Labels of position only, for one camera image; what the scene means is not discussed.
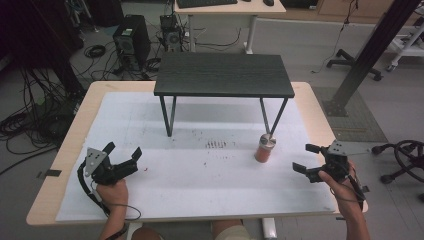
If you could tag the person's left leg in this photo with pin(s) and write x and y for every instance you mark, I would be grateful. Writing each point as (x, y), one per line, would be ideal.
(146, 234)

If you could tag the black wrist band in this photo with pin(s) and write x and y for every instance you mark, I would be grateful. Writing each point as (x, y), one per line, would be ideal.
(120, 232)

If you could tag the red jar with metal lid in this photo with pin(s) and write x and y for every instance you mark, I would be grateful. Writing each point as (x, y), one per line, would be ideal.
(264, 153)

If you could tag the person's leg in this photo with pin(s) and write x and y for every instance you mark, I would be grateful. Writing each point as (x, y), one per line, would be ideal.
(231, 230)
(146, 234)

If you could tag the black star-shaped stand base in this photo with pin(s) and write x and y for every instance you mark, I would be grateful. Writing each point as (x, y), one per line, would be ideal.
(350, 61)

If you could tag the black tape strip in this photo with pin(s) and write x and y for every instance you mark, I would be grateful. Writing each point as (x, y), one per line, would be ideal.
(365, 189)
(53, 172)

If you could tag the black metal pillar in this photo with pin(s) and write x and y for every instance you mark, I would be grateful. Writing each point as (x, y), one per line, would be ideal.
(373, 50)

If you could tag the black computer tower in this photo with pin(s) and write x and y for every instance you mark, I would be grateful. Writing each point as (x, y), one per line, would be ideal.
(133, 40)

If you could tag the black computer mouse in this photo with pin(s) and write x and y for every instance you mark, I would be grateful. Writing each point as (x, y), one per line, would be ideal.
(268, 2)

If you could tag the light wooden desk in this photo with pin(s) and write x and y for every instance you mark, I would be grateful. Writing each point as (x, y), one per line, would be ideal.
(233, 8)

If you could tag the person's right leg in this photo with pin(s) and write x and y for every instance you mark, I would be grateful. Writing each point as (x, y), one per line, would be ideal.
(231, 230)

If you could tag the white table leg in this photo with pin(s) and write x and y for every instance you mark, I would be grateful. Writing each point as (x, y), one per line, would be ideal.
(269, 228)

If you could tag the white foam mat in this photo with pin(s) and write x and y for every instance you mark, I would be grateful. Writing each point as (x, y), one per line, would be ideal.
(200, 186)

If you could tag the white cart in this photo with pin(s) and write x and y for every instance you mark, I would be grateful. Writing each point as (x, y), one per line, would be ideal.
(408, 43)

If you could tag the small black shelf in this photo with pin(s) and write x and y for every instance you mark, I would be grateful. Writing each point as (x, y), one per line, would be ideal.
(213, 73)

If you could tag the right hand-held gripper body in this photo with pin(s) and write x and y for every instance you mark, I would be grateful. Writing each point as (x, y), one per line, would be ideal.
(336, 163)

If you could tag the black wheeled chair base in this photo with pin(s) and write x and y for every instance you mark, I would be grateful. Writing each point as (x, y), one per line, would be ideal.
(405, 160)

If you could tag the black keyboard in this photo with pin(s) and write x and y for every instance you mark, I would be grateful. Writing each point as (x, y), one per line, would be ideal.
(206, 2)

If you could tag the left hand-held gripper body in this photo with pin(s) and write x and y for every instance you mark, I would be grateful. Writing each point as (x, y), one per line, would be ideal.
(100, 168)

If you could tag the person's right hand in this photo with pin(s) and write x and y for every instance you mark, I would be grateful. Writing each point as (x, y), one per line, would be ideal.
(345, 193)

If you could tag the person's left hand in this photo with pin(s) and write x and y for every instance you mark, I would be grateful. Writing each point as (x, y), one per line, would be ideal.
(113, 195)

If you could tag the small open computer case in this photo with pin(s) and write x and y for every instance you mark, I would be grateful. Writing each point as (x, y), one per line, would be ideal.
(170, 33)

